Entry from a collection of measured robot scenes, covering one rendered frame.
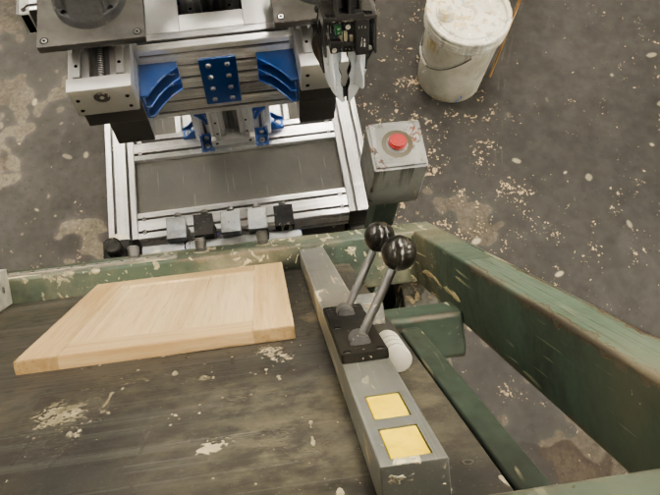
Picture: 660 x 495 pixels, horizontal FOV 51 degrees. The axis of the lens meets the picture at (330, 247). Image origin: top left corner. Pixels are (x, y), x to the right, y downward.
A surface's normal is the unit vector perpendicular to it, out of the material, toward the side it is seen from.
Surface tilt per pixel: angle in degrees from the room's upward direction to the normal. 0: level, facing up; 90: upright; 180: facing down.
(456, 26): 0
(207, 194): 0
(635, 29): 0
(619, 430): 90
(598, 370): 90
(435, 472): 32
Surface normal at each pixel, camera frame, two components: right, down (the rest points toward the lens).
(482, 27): 0.04, -0.39
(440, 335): 0.11, 0.16
